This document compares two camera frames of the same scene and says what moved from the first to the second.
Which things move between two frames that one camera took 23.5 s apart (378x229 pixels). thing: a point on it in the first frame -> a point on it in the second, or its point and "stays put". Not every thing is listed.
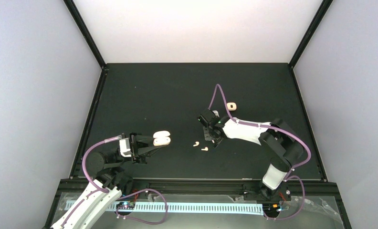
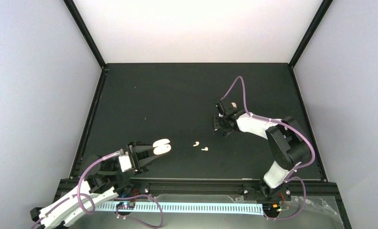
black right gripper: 206,137 -> 215,125
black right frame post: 320,14 stays put
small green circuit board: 126,205 stays put
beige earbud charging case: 161,139 -> 161,146
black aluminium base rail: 251,189 stays put
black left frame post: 87,35 stays put
